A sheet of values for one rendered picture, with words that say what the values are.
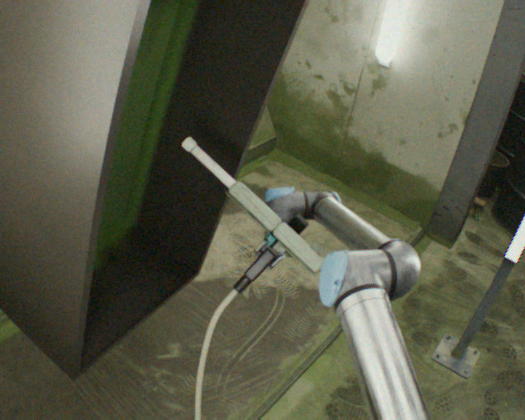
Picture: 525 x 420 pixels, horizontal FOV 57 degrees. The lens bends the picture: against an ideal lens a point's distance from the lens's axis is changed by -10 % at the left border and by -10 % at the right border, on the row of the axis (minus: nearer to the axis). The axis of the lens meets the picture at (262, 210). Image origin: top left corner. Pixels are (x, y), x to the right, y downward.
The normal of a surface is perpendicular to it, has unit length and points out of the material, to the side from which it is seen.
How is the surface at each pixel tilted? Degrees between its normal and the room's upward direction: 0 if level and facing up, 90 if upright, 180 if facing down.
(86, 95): 90
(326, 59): 90
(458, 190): 90
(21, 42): 90
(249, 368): 0
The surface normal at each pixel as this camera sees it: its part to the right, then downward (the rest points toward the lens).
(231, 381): 0.16, -0.81
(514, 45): -0.58, 0.38
